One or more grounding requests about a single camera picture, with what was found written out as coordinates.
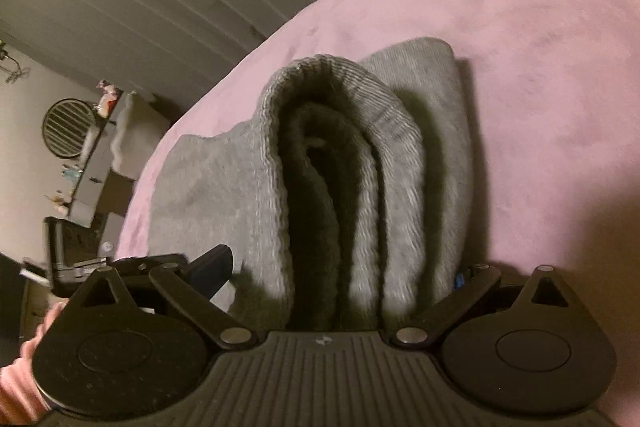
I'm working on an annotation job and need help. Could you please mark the person's left forearm pink sleeve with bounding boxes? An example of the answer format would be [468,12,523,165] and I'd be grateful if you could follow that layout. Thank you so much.
[0,299,68,426]

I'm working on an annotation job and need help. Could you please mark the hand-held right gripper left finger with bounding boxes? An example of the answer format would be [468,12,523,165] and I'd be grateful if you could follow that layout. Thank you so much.
[65,245,252,351]

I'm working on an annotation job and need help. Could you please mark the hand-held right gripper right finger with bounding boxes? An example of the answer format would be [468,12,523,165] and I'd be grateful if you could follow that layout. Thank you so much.
[390,264,576,349]

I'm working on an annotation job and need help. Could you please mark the pink blanket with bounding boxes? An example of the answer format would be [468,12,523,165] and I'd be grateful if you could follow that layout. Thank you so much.
[112,0,640,427]

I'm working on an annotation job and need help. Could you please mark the grey desk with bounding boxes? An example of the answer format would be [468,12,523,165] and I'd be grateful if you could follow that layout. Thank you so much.
[64,107,137,229]

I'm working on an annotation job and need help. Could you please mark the grey pants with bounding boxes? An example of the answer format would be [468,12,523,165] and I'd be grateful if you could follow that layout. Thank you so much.
[149,37,475,333]

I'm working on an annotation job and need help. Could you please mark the small plush toy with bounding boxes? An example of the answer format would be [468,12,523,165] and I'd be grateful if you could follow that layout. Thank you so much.
[94,78,124,118]

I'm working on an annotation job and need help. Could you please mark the round slatted fan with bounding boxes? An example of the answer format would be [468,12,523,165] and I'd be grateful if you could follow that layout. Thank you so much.
[41,98,97,158]

